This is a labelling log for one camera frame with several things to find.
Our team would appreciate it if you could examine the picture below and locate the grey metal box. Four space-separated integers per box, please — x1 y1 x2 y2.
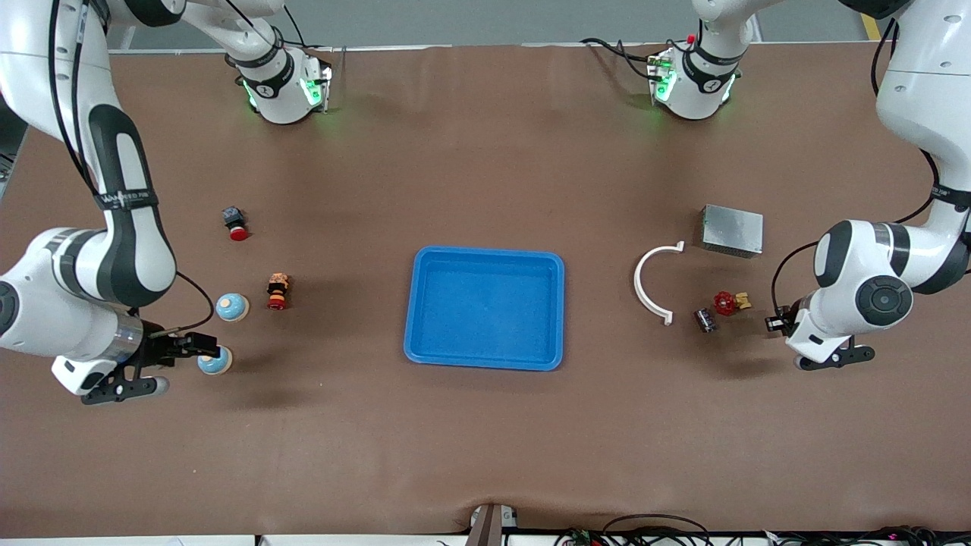
699 204 765 259

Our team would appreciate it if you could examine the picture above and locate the blue plastic tray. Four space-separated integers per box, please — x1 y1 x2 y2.
404 245 566 372

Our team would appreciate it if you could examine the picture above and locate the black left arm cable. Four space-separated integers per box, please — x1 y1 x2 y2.
770 15 945 313

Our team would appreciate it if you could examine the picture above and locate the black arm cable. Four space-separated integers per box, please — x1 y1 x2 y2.
770 15 945 313
47 0 216 334

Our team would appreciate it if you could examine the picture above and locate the red handled brass valve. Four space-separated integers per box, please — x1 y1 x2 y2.
712 290 753 317

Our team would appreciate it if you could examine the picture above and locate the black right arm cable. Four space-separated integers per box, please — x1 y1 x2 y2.
47 0 216 334

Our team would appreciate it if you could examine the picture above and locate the white curved plastic bracket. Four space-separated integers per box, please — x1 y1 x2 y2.
633 241 686 326

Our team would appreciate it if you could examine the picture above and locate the black looped cable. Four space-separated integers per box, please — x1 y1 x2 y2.
603 514 712 546

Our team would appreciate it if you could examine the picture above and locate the black cable bundle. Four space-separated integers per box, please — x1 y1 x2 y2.
774 525 971 546

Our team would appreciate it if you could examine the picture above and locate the black right base cable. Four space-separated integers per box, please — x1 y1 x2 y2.
258 4 335 54

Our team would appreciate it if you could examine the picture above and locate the black base cable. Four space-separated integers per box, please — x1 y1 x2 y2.
580 36 661 80
258 4 335 54

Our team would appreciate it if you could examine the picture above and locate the black left base cable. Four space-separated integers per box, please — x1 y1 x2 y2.
580 36 661 80

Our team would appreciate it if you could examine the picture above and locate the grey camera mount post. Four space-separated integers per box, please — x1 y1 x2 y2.
465 503 519 546

